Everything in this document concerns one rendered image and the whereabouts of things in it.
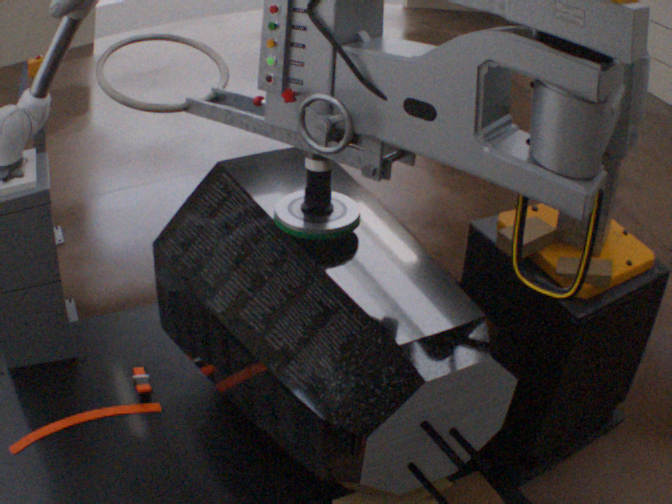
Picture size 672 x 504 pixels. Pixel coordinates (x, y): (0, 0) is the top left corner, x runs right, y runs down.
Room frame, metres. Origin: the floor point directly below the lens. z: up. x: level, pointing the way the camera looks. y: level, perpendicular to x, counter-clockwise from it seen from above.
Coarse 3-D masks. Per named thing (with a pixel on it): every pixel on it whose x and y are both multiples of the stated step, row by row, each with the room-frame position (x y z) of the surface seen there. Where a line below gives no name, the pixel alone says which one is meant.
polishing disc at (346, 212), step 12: (300, 192) 1.86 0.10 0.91; (276, 204) 1.79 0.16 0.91; (288, 204) 1.79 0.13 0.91; (300, 204) 1.79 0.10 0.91; (336, 204) 1.80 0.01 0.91; (348, 204) 1.81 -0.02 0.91; (276, 216) 1.74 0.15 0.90; (288, 216) 1.73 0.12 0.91; (300, 216) 1.73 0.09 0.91; (312, 216) 1.73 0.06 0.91; (324, 216) 1.74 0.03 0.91; (336, 216) 1.74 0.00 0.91; (348, 216) 1.74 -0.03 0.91; (300, 228) 1.68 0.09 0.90; (312, 228) 1.67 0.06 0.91; (324, 228) 1.68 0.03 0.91; (336, 228) 1.68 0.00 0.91
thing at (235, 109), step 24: (216, 96) 2.06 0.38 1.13; (240, 96) 2.00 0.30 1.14; (216, 120) 1.90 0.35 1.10; (240, 120) 1.85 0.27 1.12; (288, 144) 1.76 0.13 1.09; (336, 144) 1.68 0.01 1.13; (360, 144) 1.77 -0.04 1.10; (384, 144) 1.73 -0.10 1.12; (360, 168) 1.64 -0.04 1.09; (384, 168) 1.60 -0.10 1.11
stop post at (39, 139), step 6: (30, 60) 3.04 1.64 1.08; (36, 60) 3.01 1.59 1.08; (30, 66) 2.97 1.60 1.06; (36, 66) 2.99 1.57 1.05; (30, 72) 2.97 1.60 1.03; (36, 72) 2.99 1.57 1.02; (42, 132) 3.02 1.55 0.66; (36, 138) 3.00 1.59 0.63; (42, 138) 3.02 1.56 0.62; (36, 144) 3.00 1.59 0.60; (42, 144) 3.02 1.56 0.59; (36, 150) 3.00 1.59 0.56; (42, 150) 3.02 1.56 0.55; (54, 228) 3.15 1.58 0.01; (60, 228) 3.15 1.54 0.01; (60, 234) 3.09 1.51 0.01; (60, 240) 3.01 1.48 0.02
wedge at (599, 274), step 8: (560, 264) 1.77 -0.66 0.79; (568, 264) 1.76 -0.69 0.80; (576, 264) 1.75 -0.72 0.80; (592, 264) 1.74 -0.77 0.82; (600, 264) 1.73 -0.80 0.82; (608, 264) 1.73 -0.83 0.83; (560, 272) 1.72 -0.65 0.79; (568, 272) 1.71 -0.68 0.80; (576, 272) 1.71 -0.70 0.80; (592, 272) 1.69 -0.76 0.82; (600, 272) 1.69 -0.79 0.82; (608, 272) 1.68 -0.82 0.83; (592, 280) 1.68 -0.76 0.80; (600, 280) 1.67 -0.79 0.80; (608, 280) 1.66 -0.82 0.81; (608, 288) 1.66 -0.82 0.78
